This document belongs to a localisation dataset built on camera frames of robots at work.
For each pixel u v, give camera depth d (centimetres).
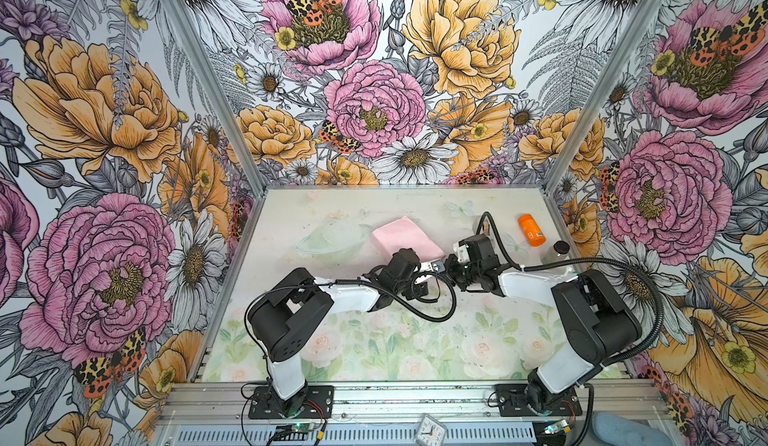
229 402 76
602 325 47
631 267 85
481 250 75
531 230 104
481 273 73
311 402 73
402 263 71
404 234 99
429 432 69
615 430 68
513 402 73
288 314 49
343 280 61
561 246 91
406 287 78
